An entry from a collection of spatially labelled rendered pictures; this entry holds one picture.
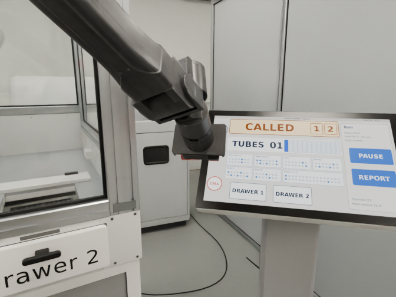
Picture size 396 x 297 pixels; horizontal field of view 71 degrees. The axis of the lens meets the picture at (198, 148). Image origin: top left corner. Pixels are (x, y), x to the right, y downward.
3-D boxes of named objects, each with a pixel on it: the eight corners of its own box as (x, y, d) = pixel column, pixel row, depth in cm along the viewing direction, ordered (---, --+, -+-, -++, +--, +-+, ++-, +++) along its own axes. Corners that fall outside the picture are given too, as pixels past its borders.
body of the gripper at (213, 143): (177, 127, 57) (168, 108, 50) (227, 128, 55) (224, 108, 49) (173, 157, 54) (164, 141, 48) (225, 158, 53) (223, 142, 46)
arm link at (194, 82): (133, 109, 40) (185, 90, 36) (135, 49, 44) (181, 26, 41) (177, 140, 49) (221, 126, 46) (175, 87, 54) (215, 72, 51)
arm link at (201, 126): (171, 125, 42) (208, 120, 41) (170, 88, 45) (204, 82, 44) (180, 144, 48) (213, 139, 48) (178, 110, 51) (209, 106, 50)
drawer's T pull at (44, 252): (61, 257, 61) (60, 251, 61) (22, 267, 58) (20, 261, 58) (60, 248, 64) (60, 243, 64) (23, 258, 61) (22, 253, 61)
